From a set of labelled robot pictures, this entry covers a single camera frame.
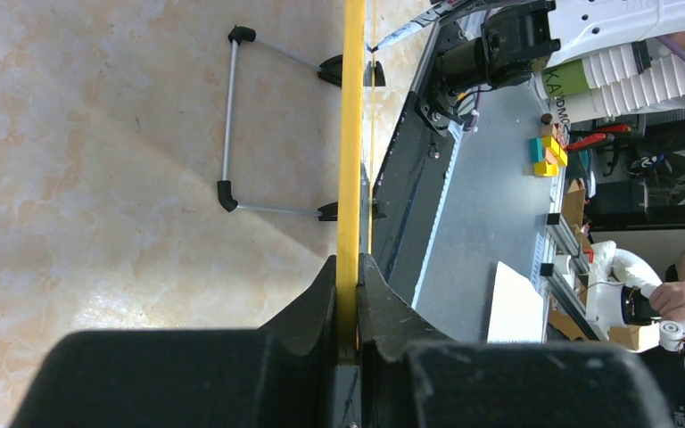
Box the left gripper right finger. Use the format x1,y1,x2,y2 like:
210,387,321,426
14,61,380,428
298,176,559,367
357,254,673,427

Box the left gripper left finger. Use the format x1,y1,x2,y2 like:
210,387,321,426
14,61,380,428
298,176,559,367
12,258,335,427

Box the whiteboard marker pen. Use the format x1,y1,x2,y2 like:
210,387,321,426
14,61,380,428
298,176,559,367
366,0,457,53

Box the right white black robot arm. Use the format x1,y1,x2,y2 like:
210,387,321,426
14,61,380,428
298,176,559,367
427,1,685,123

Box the coloured blocks on table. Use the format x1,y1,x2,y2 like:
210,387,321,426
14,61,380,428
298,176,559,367
529,113,570,177

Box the whiteboard wire stand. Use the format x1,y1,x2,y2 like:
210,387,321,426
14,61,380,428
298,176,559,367
216,25,388,223

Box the white paper sheet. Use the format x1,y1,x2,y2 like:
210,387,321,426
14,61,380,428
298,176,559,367
486,262,546,343

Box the yellow framed whiteboard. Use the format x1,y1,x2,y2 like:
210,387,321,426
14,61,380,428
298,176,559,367
335,1,376,366

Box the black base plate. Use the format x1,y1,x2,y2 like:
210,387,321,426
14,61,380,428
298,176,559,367
368,23,467,302

